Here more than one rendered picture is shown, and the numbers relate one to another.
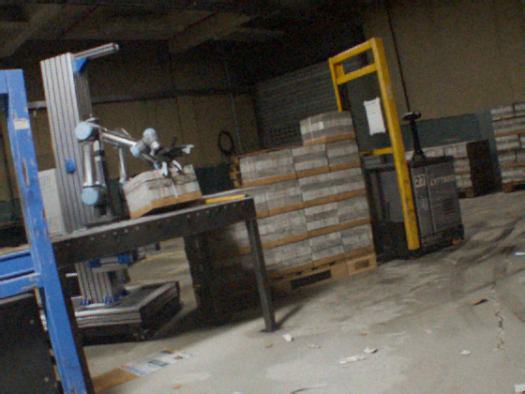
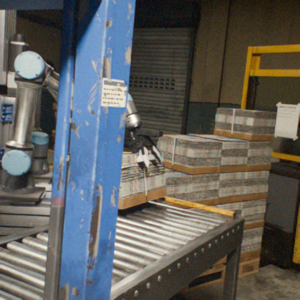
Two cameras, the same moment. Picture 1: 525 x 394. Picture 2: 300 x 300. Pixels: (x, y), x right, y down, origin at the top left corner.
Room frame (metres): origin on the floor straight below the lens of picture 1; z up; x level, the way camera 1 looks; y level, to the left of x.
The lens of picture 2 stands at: (1.52, 1.06, 1.32)
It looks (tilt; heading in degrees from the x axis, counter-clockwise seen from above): 6 degrees down; 344
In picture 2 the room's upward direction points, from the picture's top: 5 degrees clockwise
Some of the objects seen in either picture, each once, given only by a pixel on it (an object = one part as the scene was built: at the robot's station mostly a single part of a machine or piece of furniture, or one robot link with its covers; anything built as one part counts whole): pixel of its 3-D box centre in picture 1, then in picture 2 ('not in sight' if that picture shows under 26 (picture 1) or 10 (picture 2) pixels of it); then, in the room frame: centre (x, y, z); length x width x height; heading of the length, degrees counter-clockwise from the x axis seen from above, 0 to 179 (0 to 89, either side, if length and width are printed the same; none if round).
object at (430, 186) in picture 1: (415, 204); (290, 209); (4.93, -1.32, 0.40); 0.69 x 0.55 x 0.80; 24
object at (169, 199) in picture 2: (223, 199); (193, 204); (3.45, 0.26, 0.81); 0.43 x 0.03 x 0.02; 44
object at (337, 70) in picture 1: (352, 150); (243, 143); (5.08, -0.85, 0.97); 0.09 x 0.09 x 1.75; 24
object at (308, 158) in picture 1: (300, 162); (215, 153); (4.49, -0.31, 0.95); 0.38 x 0.29 x 0.23; 23
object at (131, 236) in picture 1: (157, 230); (171, 273); (2.82, 0.57, 0.74); 1.34 x 0.05 x 0.12; 134
